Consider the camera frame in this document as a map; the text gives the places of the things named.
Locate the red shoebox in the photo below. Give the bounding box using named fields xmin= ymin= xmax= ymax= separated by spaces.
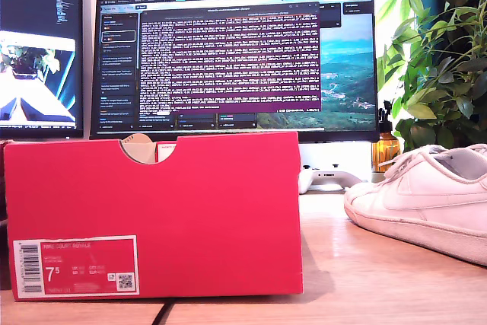
xmin=3 ymin=131 xmax=304 ymax=302

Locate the small black computer monitor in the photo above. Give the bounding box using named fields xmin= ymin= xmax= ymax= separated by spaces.
xmin=0 ymin=0 xmax=84 ymax=140

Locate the amber glass pump bottle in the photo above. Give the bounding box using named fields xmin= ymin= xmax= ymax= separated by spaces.
xmin=371 ymin=107 xmax=401 ymax=173

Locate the white leather sneaker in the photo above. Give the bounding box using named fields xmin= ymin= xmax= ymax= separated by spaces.
xmin=344 ymin=143 xmax=487 ymax=267

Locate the black cable on table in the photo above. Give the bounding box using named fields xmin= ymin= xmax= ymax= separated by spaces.
xmin=151 ymin=301 xmax=178 ymax=325

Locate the large wide computer monitor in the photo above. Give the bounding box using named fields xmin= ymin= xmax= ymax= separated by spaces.
xmin=89 ymin=0 xmax=380 ymax=142

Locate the white game controller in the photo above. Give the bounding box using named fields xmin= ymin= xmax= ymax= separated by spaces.
xmin=298 ymin=164 xmax=362 ymax=195

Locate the green leafy houseplant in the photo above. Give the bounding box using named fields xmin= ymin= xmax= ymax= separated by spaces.
xmin=376 ymin=0 xmax=487 ymax=153

